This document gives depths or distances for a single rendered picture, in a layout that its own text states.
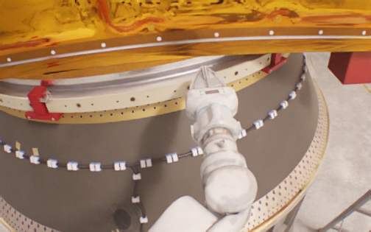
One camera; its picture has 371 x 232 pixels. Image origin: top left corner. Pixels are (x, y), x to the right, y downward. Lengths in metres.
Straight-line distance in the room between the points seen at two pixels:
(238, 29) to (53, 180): 0.76
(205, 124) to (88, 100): 0.39
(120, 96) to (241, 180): 0.46
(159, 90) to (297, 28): 0.42
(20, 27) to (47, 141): 0.38
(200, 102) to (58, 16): 0.43
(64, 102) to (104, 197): 0.34
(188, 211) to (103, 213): 0.63
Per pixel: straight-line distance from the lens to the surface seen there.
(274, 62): 0.93
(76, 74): 0.80
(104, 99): 0.74
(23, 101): 0.89
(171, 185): 0.88
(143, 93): 0.73
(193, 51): 0.76
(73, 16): 0.73
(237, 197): 0.35
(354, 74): 1.04
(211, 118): 0.45
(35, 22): 0.76
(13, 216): 1.28
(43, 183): 1.03
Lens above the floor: 2.10
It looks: 39 degrees down
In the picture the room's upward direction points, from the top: 5 degrees counter-clockwise
